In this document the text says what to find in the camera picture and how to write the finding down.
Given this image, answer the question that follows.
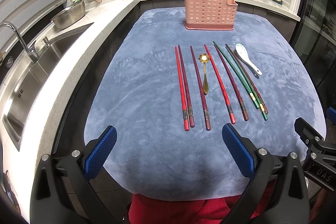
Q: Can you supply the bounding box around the dark red chopstick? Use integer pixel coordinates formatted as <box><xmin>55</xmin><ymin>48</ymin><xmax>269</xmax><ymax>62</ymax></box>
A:
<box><xmin>215</xmin><ymin>46</ymin><xmax>249</xmax><ymax>121</ymax></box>

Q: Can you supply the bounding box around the steel mixing bowl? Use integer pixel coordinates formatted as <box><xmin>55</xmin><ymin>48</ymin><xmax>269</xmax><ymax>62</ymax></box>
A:
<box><xmin>51</xmin><ymin>0</ymin><xmax>86</xmax><ymax>30</ymax></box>

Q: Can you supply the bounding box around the brown maroon chopstick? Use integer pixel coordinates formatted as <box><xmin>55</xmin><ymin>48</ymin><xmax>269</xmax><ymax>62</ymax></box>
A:
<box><xmin>226</xmin><ymin>44</ymin><xmax>268</xmax><ymax>114</ymax></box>

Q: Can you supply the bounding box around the red clothing of person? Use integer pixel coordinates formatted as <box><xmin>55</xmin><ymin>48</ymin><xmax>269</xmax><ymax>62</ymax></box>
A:
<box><xmin>128</xmin><ymin>186</ymin><xmax>276</xmax><ymax>224</ymax></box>

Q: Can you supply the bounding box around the dark maroon chopstick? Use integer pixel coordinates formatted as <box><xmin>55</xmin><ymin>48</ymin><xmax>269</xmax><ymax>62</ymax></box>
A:
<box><xmin>178</xmin><ymin>46</ymin><xmax>195</xmax><ymax>127</ymax></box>

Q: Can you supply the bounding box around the green chopstick gold band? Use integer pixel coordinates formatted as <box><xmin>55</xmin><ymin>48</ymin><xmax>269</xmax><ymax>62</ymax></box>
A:
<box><xmin>226</xmin><ymin>44</ymin><xmax>268</xmax><ymax>121</ymax></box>

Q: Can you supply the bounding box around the gold flower spoon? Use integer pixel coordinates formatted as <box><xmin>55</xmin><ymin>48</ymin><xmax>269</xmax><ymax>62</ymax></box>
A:
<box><xmin>199</xmin><ymin>53</ymin><xmax>210</xmax><ymax>95</ymax></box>

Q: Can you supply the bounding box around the white ceramic spoon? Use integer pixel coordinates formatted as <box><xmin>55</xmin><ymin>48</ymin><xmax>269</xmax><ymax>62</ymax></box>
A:
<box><xmin>235</xmin><ymin>43</ymin><xmax>262</xmax><ymax>76</ymax></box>

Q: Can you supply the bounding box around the stainless steel sink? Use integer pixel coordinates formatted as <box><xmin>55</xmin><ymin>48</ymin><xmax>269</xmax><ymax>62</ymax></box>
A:
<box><xmin>2</xmin><ymin>23</ymin><xmax>91</xmax><ymax>150</ymax></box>

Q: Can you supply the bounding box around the blue-grey plush table mat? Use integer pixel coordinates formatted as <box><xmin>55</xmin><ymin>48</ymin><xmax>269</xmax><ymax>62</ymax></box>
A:
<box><xmin>84</xmin><ymin>7</ymin><xmax>326</xmax><ymax>201</ymax></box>

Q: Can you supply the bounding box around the chrome sink faucet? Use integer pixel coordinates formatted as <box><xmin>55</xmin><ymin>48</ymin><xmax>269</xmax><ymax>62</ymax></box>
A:
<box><xmin>1</xmin><ymin>21</ymin><xmax>39</xmax><ymax>64</ymax></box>

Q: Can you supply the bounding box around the bright red chopstick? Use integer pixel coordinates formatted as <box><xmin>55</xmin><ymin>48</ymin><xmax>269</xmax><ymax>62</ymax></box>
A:
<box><xmin>175</xmin><ymin>47</ymin><xmax>190</xmax><ymax>131</ymax></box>

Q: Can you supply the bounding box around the pink perforated utensil holder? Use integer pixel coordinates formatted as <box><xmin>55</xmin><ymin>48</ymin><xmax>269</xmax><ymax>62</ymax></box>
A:
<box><xmin>185</xmin><ymin>0</ymin><xmax>238</xmax><ymax>31</ymax></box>

